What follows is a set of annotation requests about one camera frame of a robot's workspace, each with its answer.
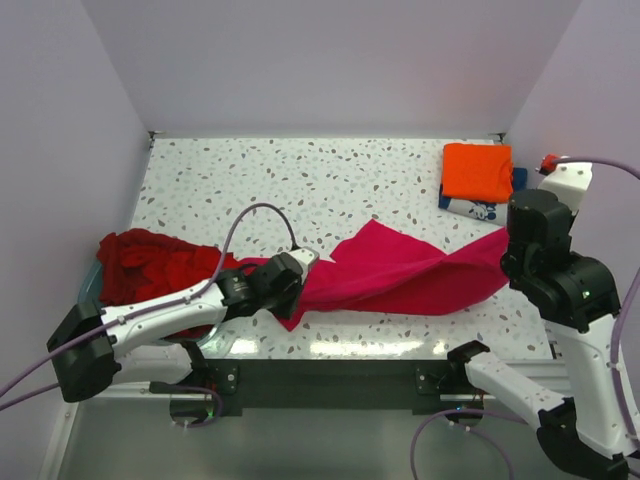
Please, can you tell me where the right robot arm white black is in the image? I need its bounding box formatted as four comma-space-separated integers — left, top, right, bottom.
445, 189, 639, 479

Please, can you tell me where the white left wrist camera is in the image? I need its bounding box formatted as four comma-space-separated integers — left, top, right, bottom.
289, 247, 319, 277

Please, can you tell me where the red t shirt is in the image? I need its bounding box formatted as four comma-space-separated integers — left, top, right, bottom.
96, 228, 240, 306

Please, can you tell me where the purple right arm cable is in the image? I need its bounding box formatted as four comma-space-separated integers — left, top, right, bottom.
554, 157, 640, 451

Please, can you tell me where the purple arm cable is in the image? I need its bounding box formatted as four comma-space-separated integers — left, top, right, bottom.
0, 203, 301, 411
554, 157, 640, 451

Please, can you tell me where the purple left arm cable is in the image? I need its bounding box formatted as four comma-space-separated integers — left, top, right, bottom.
0, 203, 301, 411

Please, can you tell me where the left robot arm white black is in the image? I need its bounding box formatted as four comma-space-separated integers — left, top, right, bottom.
47, 248, 318, 403

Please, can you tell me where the pink t shirt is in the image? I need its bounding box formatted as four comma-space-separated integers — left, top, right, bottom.
234, 218, 511, 334

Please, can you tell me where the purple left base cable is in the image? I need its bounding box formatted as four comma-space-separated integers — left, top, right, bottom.
149, 382, 225, 429

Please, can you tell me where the black metal base frame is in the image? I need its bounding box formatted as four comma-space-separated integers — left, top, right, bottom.
149, 357, 481, 421

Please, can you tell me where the blue grey cartoon t shirt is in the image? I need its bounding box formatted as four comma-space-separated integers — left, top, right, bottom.
438, 166, 507, 225

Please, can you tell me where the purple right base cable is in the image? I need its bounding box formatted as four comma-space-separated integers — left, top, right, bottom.
409, 409, 531, 480

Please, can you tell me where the orange folded t shirt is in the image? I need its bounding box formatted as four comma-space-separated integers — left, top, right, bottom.
441, 143, 514, 203

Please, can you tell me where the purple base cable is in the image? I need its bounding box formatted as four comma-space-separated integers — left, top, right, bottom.
149, 382, 225, 429
409, 409, 531, 480

